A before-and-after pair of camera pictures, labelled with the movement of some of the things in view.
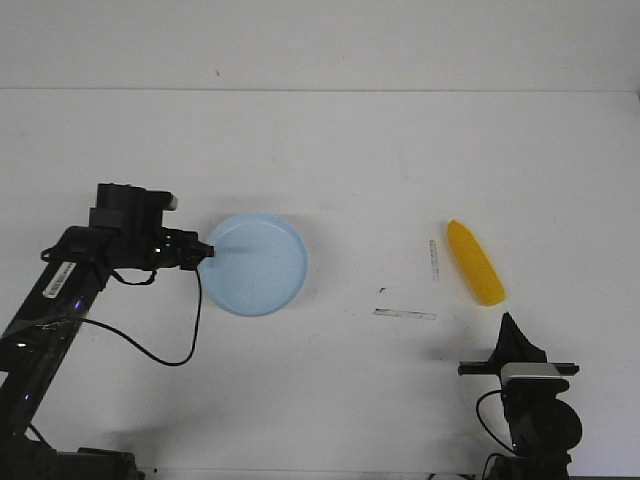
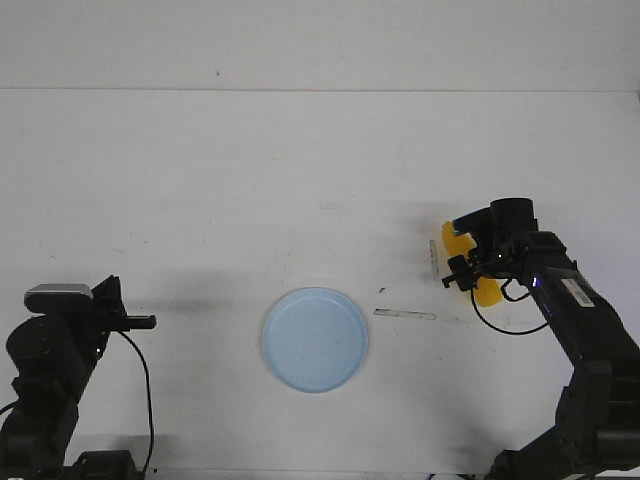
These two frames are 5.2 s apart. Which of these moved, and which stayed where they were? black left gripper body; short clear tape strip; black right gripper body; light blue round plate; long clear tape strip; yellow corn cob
Moved: light blue round plate; black right gripper body; black left gripper body
Stayed: yellow corn cob; long clear tape strip; short clear tape strip
